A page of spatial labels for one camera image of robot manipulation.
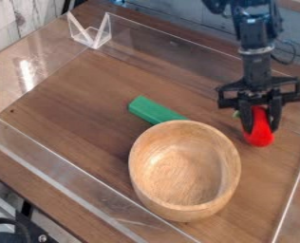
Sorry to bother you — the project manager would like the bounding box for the clear acrylic front barrier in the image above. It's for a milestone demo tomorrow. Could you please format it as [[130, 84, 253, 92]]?
[[0, 120, 200, 243]]

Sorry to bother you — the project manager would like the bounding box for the wooden bowl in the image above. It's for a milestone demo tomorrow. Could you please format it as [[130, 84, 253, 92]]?
[[129, 121, 241, 222]]

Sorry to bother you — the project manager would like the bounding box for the red plush strawberry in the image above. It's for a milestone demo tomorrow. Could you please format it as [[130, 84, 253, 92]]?
[[243, 106, 275, 147]]

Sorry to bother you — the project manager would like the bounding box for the green rectangular block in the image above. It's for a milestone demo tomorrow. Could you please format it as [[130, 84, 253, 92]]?
[[128, 96, 188, 124]]

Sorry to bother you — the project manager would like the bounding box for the black clamp with cable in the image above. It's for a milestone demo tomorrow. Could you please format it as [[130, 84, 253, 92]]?
[[0, 205, 59, 243]]

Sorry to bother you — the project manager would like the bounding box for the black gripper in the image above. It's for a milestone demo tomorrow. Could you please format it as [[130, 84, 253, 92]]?
[[216, 77, 300, 133]]

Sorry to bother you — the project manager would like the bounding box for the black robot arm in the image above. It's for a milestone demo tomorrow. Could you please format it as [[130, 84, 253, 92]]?
[[202, 0, 300, 133]]

